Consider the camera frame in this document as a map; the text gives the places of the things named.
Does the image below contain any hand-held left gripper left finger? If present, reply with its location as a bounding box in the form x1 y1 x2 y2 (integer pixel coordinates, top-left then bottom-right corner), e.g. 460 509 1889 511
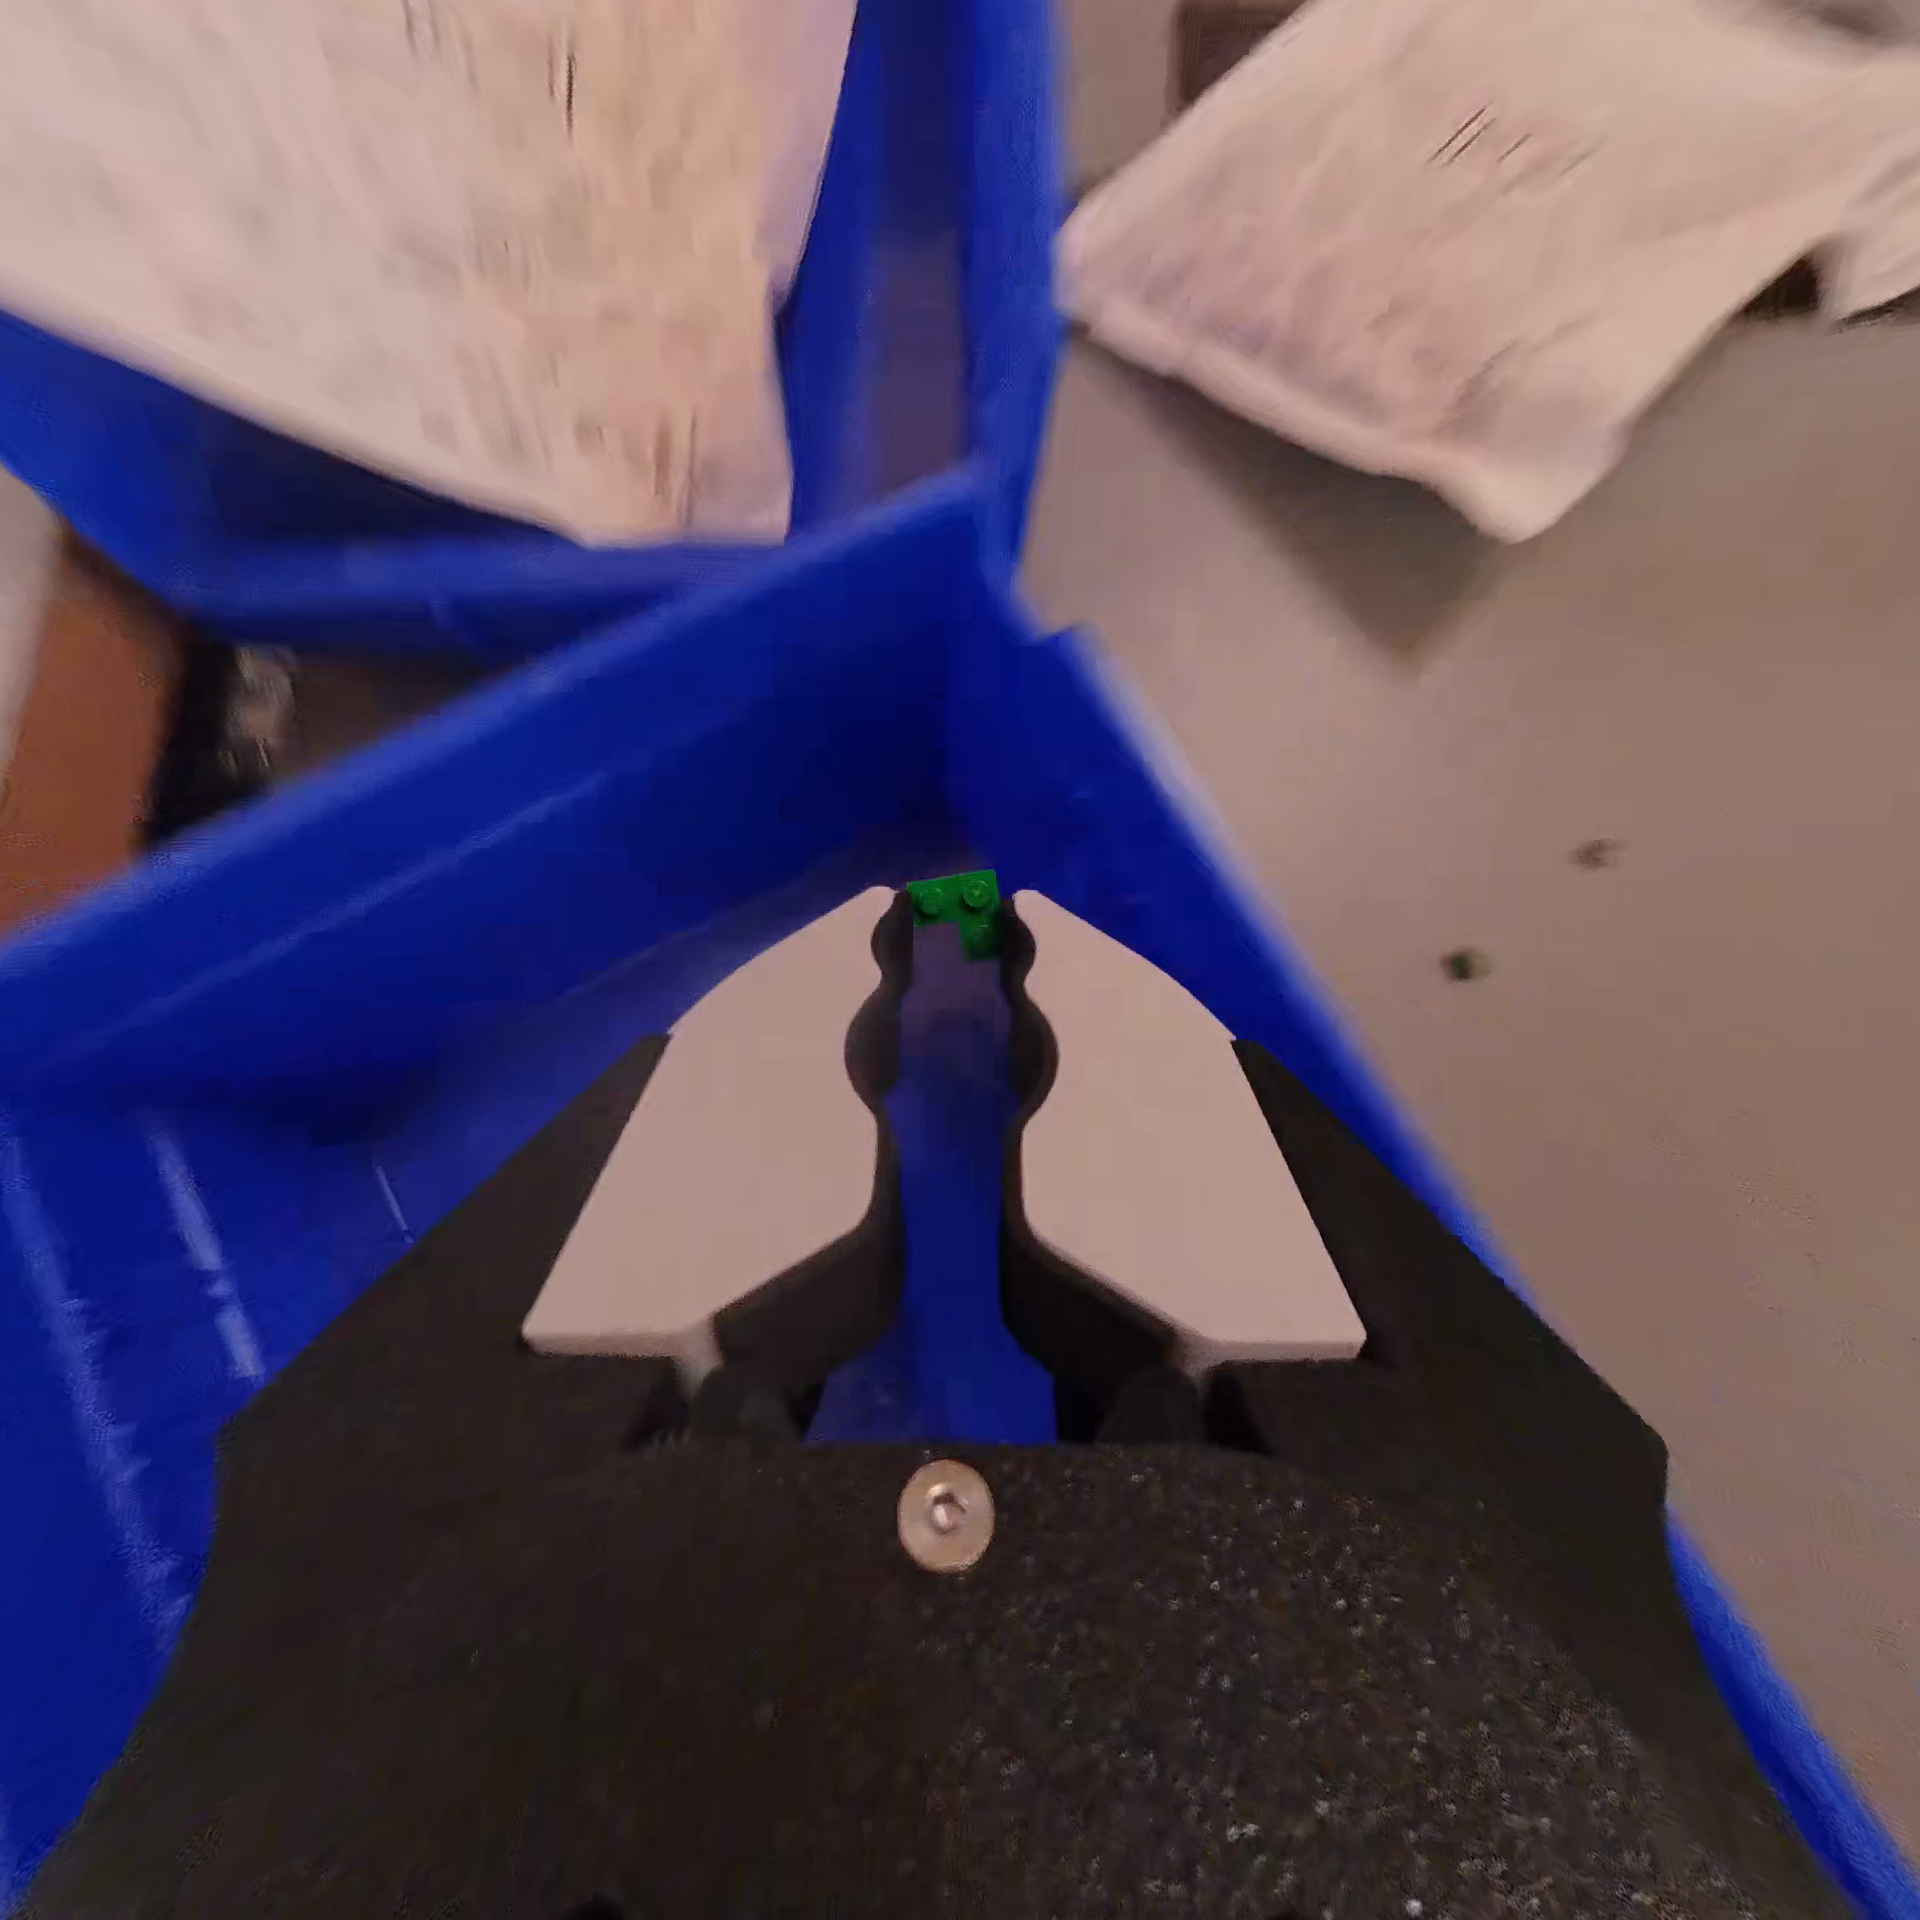
521 883 909 1389

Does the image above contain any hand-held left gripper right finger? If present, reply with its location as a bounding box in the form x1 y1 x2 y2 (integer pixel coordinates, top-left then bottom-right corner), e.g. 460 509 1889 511
991 887 1370 1389

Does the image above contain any blue plastic bin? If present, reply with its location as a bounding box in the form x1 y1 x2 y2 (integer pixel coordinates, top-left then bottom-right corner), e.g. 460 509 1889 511
0 0 1068 663
0 464 1920 1920

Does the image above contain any green corner brick plate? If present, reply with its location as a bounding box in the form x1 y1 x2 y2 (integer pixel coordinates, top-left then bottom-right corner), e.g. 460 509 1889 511
904 866 1009 965

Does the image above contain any paper bag with line drawings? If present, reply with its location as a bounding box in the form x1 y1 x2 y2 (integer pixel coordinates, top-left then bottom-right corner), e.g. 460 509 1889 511
0 0 858 549
1056 0 1920 543

